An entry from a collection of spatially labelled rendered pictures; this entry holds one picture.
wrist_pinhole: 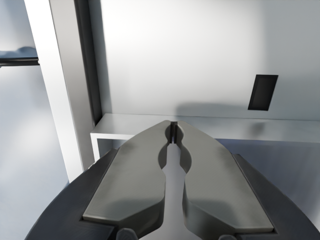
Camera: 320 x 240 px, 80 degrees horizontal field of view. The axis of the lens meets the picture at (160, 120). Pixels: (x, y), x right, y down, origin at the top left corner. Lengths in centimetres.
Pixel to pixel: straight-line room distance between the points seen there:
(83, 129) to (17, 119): 134
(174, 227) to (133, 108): 16
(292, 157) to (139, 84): 15
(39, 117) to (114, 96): 125
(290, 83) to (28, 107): 136
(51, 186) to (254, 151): 164
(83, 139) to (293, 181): 20
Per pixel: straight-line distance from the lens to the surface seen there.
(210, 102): 17
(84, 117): 16
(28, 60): 119
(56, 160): 155
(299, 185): 25
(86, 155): 18
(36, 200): 194
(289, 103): 19
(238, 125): 16
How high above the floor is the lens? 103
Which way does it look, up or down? 64 degrees down
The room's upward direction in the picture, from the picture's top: 173 degrees counter-clockwise
